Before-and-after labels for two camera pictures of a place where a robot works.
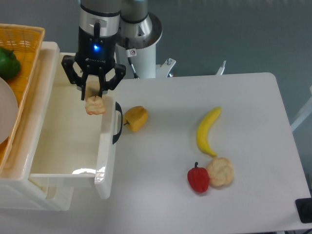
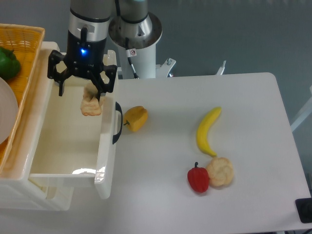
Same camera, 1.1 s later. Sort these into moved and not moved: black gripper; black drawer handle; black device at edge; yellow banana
Moved: black gripper
Not moved: black device at edge; black drawer handle; yellow banana
